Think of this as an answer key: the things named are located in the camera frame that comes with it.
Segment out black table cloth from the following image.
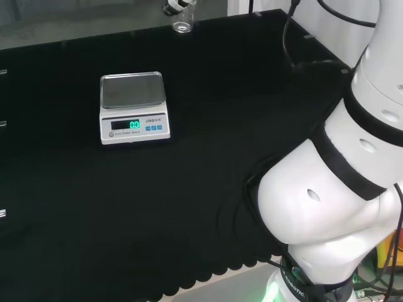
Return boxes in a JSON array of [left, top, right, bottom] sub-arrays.
[[0, 8, 354, 302]]

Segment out clear glass beaker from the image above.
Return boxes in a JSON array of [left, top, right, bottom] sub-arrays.
[[171, 2, 195, 34]]

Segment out thick black cable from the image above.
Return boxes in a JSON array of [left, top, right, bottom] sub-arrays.
[[282, 0, 352, 84]]

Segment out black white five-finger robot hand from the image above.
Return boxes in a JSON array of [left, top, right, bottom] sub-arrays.
[[162, 0, 198, 17]]

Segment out white electronic balance steel pan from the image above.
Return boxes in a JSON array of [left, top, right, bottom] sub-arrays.
[[99, 71, 171, 147]]

